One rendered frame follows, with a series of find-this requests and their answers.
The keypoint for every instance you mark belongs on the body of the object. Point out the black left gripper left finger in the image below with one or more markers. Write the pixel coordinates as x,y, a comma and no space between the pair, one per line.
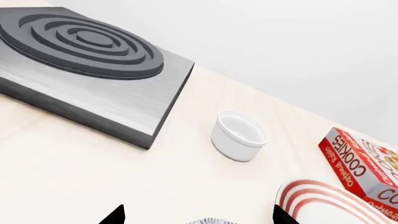
115,217

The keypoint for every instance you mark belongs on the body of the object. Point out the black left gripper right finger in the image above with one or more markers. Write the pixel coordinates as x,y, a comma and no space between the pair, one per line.
282,217

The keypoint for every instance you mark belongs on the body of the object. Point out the white plate with red rings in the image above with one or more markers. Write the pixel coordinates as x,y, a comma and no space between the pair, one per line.
323,205

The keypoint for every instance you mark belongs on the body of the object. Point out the black bowl with striped rim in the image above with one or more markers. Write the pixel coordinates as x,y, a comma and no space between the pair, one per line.
211,221

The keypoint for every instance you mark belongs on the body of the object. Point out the white ceramic ramekin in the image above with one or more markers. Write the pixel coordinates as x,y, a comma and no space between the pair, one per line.
237,136

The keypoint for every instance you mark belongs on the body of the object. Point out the red oatmeal raisin cookies box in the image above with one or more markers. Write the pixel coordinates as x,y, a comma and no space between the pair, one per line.
362,163

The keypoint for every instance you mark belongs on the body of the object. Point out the grey flat stove burner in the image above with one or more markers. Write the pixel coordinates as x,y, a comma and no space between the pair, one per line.
84,67

